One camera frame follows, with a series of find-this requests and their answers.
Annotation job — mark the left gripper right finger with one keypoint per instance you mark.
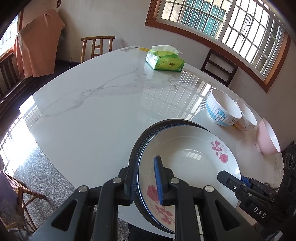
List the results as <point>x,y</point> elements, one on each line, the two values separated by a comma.
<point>200,213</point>

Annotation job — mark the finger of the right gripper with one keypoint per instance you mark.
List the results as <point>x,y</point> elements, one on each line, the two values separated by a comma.
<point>229,181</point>
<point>249,182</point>

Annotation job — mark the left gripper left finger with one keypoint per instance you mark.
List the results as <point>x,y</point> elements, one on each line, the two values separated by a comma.
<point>90,213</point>

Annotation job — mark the white floral plate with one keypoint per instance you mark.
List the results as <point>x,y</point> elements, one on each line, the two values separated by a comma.
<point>195,156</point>

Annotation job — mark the large pink bowl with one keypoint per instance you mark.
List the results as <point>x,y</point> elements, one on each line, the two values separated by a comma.
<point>266,140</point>

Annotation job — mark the white orange rabbit bowl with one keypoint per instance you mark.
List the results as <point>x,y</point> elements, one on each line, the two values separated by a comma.
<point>248,120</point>

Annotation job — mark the blue rimmed dark plate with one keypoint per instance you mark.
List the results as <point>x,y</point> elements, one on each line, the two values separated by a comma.
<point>134,159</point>

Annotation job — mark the white blue dog bowl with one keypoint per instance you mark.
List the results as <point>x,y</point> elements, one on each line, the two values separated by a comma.
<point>222,109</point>

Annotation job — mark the rattan chair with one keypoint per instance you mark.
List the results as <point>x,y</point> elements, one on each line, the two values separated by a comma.
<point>15,197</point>

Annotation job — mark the dark wooden chair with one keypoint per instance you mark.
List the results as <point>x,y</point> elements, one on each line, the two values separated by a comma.
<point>219,67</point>

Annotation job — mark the green tissue pack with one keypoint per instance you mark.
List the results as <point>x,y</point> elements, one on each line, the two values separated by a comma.
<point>165,57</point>

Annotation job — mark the wood framed barred window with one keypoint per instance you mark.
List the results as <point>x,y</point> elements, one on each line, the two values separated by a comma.
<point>248,33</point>

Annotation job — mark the dark wooden bench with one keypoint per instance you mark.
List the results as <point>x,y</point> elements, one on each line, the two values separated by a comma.
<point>12,86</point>

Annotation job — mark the light wooden chair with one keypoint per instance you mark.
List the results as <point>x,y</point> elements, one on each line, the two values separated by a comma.
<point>97,45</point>

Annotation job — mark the orange cloth covered furniture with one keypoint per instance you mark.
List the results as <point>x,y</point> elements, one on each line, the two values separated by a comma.
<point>36,45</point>

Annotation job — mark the side window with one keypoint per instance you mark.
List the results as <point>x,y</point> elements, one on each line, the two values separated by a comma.
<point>8,39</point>

